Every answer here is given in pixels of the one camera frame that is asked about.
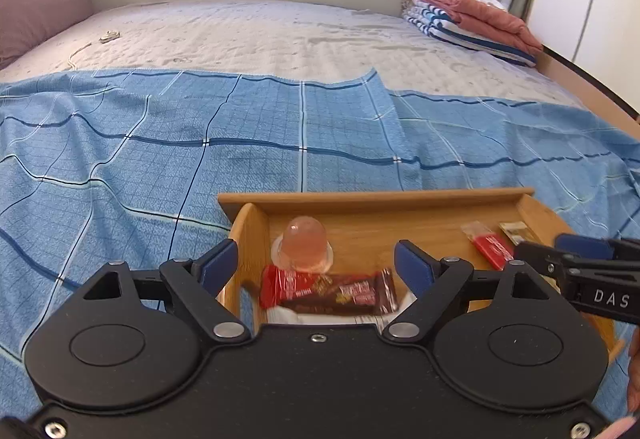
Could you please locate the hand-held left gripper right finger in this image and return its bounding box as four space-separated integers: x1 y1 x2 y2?
381 240 561 342

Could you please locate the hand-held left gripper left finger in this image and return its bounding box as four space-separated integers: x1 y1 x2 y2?
82 239 252 344

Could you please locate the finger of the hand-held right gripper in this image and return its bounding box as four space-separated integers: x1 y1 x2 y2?
514 241 576 290
555 233 640 261

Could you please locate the small gold snack packet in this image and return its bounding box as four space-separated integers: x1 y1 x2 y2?
498 220 533 246

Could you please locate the wooden tray with handles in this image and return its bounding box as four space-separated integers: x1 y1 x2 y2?
217 188 626 370

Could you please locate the red long snack packet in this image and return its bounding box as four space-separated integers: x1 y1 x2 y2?
461 221 516 270

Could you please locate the brown snack bar packet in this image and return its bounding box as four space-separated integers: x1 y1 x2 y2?
280 268 399 316

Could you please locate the red snack bar packet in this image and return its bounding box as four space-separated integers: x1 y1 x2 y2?
259 265 321 309

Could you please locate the pink jelly cup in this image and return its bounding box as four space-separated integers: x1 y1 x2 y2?
271 215 335 275

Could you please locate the white printed snack packet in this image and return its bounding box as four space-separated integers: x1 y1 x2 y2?
267 289 426 326

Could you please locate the blue checked blanket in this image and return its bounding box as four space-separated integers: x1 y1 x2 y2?
0 66 640 420

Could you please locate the grey quilted bed sheet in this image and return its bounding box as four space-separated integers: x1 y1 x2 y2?
0 0 591 110

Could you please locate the folded blue striped blanket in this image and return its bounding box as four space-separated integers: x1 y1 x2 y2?
401 0 538 67

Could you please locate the folded blankets stack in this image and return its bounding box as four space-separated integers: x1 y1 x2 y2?
407 0 543 52

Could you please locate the purple pillow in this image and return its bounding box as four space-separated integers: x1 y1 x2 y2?
0 0 93 70

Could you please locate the wooden bed frame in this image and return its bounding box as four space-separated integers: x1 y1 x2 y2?
537 44 640 140

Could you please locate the small charger with cable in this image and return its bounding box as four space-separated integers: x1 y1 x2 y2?
67 30 122 70

